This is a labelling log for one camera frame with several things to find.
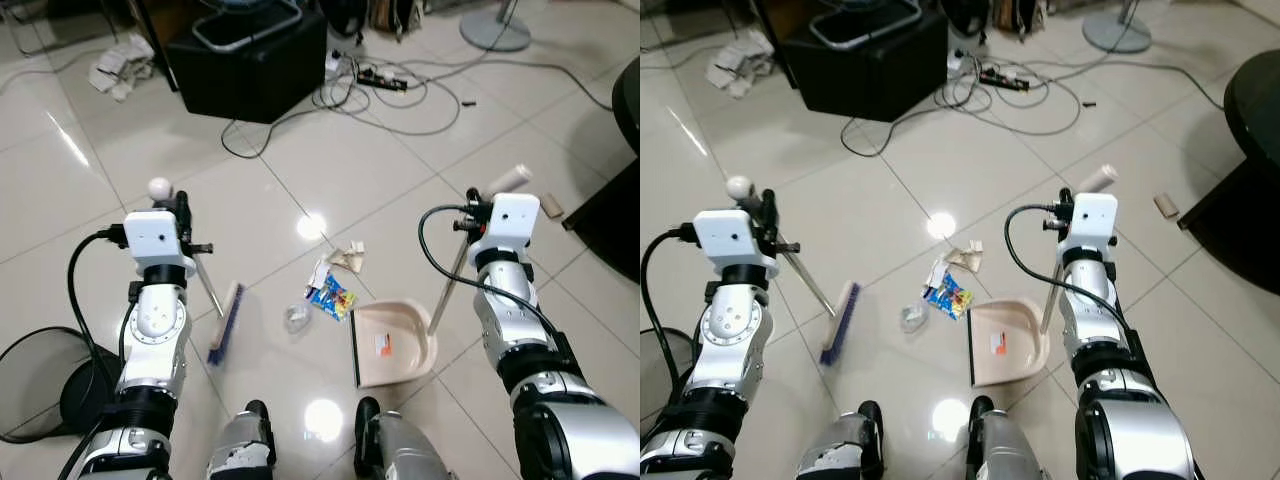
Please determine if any crumpled white grey cloth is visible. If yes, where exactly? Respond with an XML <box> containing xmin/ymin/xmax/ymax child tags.
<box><xmin>87</xmin><ymin>34</ymin><xmax>157</xmax><ymax>102</ymax></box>
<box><xmin>704</xmin><ymin>30</ymin><xmax>777</xmax><ymax>99</ymax></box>

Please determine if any robot leg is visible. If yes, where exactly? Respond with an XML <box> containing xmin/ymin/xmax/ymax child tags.
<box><xmin>354</xmin><ymin>396</ymin><xmax>453</xmax><ymax>480</ymax></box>
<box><xmin>207</xmin><ymin>399</ymin><xmax>277</xmax><ymax>480</ymax></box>
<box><xmin>796</xmin><ymin>400</ymin><xmax>887</xmax><ymax>480</ymax></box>
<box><xmin>964</xmin><ymin>396</ymin><xmax>1063</xmax><ymax>480</ymax></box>

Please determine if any black power strip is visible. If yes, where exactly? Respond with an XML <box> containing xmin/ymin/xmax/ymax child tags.
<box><xmin>977</xmin><ymin>65</ymin><xmax>1032</xmax><ymax>94</ymax></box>
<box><xmin>354</xmin><ymin>65</ymin><xmax>410</xmax><ymax>94</ymax></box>

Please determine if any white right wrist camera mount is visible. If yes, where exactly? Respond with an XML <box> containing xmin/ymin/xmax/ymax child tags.
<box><xmin>1068</xmin><ymin>192</ymin><xmax>1119</xmax><ymax>251</ymax></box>
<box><xmin>484</xmin><ymin>194</ymin><xmax>538</xmax><ymax>253</ymax></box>

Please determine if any black round table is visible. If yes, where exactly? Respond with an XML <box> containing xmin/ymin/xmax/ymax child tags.
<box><xmin>561</xmin><ymin>55</ymin><xmax>641</xmax><ymax>284</ymax></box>
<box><xmin>1176</xmin><ymin>48</ymin><xmax>1280</xmax><ymax>297</ymax></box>

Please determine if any grey metal wire frame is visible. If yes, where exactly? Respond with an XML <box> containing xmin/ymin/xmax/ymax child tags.
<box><xmin>808</xmin><ymin>0</ymin><xmax>923</xmax><ymax>51</ymax></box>
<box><xmin>190</xmin><ymin>0</ymin><xmax>303</xmax><ymax>53</ymax></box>

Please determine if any robot right leg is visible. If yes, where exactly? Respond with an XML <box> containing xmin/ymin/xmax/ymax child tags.
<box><xmin>964</xmin><ymin>396</ymin><xmax>1063</xmax><ymax>480</ymax></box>
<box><xmin>354</xmin><ymin>396</ymin><xmax>453</xmax><ymax>480</ymax></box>

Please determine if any beige long-handled dustpan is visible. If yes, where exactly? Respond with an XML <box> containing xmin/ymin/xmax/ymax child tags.
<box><xmin>966</xmin><ymin>163</ymin><xmax>1120</xmax><ymax>389</ymax></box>
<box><xmin>349</xmin><ymin>164</ymin><xmax>534</xmax><ymax>390</ymax></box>

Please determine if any grey floor cable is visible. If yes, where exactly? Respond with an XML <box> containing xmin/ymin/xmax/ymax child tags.
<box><xmin>840</xmin><ymin>58</ymin><xmax>1226</xmax><ymax>159</ymax></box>
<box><xmin>221</xmin><ymin>58</ymin><xmax>614</xmax><ymax>161</ymax></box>

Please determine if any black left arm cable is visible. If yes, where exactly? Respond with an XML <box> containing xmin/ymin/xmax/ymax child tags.
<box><xmin>640</xmin><ymin>226</ymin><xmax>701</xmax><ymax>346</ymax></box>
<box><xmin>66</xmin><ymin>227</ymin><xmax>133</xmax><ymax>401</ymax></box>

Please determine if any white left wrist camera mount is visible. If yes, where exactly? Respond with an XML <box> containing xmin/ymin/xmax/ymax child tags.
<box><xmin>122</xmin><ymin>209</ymin><xmax>197</xmax><ymax>278</ymax></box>
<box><xmin>692</xmin><ymin>209</ymin><xmax>780</xmax><ymax>281</ymax></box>

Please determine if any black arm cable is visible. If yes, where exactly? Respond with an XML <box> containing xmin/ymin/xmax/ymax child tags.
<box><xmin>417</xmin><ymin>204</ymin><xmax>563</xmax><ymax>346</ymax></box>
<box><xmin>66</xmin><ymin>227</ymin><xmax>133</xmax><ymax>401</ymax></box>
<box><xmin>1003</xmin><ymin>202</ymin><xmax>1136</xmax><ymax>336</ymax></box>
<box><xmin>640</xmin><ymin>226</ymin><xmax>701</xmax><ymax>346</ymax></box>

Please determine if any robot left leg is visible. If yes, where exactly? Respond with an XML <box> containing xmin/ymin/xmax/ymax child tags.
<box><xmin>207</xmin><ymin>399</ymin><xmax>277</xmax><ymax>480</ymax></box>
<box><xmin>796</xmin><ymin>400</ymin><xmax>887</xmax><ymax>480</ymax></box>

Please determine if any grey round fan base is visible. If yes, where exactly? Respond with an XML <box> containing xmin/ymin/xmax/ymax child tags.
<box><xmin>459</xmin><ymin>0</ymin><xmax>532</xmax><ymax>54</ymax></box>
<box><xmin>1082</xmin><ymin>0</ymin><xmax>1154</xmax><ymax>54</ymax></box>

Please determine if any broom with purple bristles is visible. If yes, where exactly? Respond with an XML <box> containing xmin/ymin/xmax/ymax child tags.
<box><xmin>725</xmin><ymin>175</ymin><xmax>863</xmax><ymax>367</ymax></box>
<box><xmin>146</xmin><ymin>176</ymin><xmax>248</xmax><ymax>367</ymax></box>

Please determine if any black mesh waste bin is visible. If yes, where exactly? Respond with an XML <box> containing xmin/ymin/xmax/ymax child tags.
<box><xmin>0</xmin><ymin>326</ymin><xmax>103</xmax><ymax>445</ymax></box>

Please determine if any blue colourful snack wrapper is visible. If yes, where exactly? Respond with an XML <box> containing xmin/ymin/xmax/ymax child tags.
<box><xmin>922</xmin><ymin>260</ymin><xmax>975</xmax><ymax>321</ymax></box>
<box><xmin>304</xmin><ymin>262</ymin><xmax>359</xmax><ymax>322</ymax></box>

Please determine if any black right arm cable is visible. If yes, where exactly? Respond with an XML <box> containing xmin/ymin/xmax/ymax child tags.
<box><xmin>417</xmin><ymin>204</ymin><xmax>563</xmax><ymax>346</ymax></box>
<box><xmin>1003</xmin><ymin>202</ymin><xmax>1136</xmax><ymax>336</ymax></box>

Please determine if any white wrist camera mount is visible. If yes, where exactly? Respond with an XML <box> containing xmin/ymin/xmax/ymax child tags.
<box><xmin>1068</xmin><ymin>192</ymin><xmax>1119</xmax><ymax>251</ymax></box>
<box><xmin>122</xmin><ymin>209</ymin><xmax>197</xmax><ymax>278</ymax></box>
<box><xmin>484</xmin><ymin>194</ymin><xmax>538</xmax><ymax>253</ymax></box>
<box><xmin>692</xmin><ymin>209</ymin><xmax>780</xmax><ymax>281</ymax></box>

